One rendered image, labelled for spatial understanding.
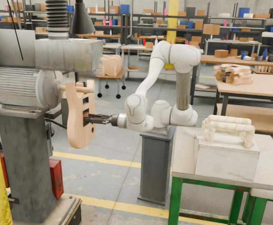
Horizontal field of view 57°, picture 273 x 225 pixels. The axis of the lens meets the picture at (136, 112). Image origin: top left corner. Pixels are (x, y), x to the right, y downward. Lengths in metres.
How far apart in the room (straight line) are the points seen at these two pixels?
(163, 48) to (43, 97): 0.83
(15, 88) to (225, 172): 1.18
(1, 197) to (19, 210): 1.35
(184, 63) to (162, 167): 0.99
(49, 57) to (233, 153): 0.99
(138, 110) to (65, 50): 0.46
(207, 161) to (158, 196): 1.28
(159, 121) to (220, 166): 0.98
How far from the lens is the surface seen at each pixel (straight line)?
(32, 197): 1.89
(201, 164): 1.27
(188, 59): 1.70
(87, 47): 1.23
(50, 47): 1.31
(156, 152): 2.22
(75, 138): 1.45
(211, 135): 1.21
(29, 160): 1.72
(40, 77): 1.44
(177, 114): 2.05
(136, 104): 1.27
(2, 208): 0.69
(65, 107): 1.78
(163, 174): 2.32
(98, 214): 2.41
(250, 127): 1.22
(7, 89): 1.57
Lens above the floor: 1.66
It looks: 21 degrees down
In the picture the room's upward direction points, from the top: 2 degrees clockwise
